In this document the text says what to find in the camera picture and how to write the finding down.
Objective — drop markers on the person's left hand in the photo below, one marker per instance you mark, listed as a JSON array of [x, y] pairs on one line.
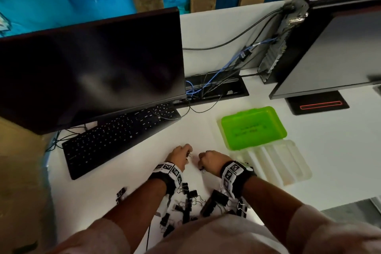
[[178, 155]]

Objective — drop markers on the translucent plastic box tray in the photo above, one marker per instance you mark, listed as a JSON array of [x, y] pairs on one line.
[[278, 163]]

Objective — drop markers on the left wristband with marker tags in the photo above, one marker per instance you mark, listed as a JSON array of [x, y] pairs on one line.
[[168, 175]]

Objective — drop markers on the lone black binder clip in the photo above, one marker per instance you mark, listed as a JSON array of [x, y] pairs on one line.
[[120, 194]]

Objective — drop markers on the green plastic box lid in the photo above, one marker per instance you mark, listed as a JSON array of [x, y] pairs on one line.
[[253, 128]]

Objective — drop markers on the person's right forearm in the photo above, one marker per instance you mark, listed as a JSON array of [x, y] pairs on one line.
[[272, 206]]

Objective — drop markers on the wristband with marker tags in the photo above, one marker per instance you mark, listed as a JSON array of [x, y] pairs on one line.
[[168, 175], [236, 175]]

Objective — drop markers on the black monitor with stand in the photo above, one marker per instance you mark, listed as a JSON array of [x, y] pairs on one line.
[[333, 54]]

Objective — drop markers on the brown wooden panel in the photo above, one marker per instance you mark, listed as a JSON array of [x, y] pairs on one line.
[[20, 188]]

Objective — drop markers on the pile of black binder clips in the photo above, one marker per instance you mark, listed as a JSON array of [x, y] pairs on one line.
[[187, 203]]

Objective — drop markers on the black computer monitor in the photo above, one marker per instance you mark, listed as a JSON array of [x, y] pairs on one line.
[[89, 72]]

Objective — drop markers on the person's right hand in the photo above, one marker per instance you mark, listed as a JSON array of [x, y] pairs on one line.
[[215, 161]]

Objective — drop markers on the person's left fingers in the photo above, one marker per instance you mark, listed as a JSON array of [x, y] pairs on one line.
[[187, 149]]

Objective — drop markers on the person's left forearm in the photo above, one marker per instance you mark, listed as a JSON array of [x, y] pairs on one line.
[[135, 212]]

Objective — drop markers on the right wristband with marker tags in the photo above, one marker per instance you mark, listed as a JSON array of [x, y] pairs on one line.
[[236, 175]]

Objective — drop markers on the black desktop computer tower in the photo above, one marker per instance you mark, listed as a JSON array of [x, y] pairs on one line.
[[300, 12]]

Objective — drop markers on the person's white shirt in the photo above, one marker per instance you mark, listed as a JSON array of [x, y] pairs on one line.
[[226, 236]]

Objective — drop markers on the person's right fingers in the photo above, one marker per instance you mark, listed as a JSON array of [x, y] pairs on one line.
[[203, 160]]

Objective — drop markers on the black keyboard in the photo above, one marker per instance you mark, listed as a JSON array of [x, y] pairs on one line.
[[119, 137]]

